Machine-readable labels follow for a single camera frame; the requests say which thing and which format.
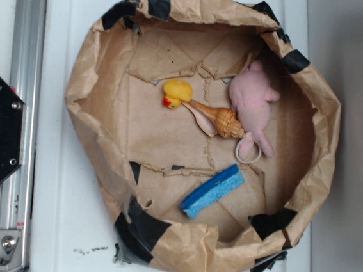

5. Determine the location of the pink plush toy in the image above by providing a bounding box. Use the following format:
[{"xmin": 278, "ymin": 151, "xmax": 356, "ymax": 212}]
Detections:
[{"xmin": 229, "ymin": 60, "xmax": 280, "ymax": 162}]

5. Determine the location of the yellow rubber duck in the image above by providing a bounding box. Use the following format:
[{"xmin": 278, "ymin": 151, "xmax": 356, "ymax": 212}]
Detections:
[{"xmin": 163, "ymin": 79, "xmax": 193, "ymax": 109}]

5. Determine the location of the aluminium extrusion rail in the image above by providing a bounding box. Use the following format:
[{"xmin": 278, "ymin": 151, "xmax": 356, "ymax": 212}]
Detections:
[{"xmin": 0, "ymin": 0, "xmax": 55, "ymax": 272}]

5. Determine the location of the brown paper bin liner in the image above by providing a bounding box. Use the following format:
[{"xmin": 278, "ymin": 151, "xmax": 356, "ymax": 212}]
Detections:
[{"xmin": 65, "ymin": 0, "xmax": 341, "ymax": 272}]

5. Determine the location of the metal corner bracket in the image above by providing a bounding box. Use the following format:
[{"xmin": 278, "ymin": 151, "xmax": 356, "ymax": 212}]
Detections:
[{"xmin": 0, "ymin": 229, "xmax": 23, "ymax": 272}]

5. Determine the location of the white elastic loop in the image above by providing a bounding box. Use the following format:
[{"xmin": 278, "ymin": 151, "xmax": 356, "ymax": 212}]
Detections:
[{"xmin": 234, "ymin": 132, "xmax": 262, "ymax": 164}]

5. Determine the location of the blue sponge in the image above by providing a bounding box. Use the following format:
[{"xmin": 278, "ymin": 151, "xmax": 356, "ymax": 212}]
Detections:
[{"xmin": 179, "ymin": 164, "xmax": 245, "ymax": 219}]

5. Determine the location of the orange conch seashell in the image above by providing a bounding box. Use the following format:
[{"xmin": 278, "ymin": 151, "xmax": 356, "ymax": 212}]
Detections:
[{"xmin": 183, "ymin": 100, "xmax": 245, "ymax": 139}]

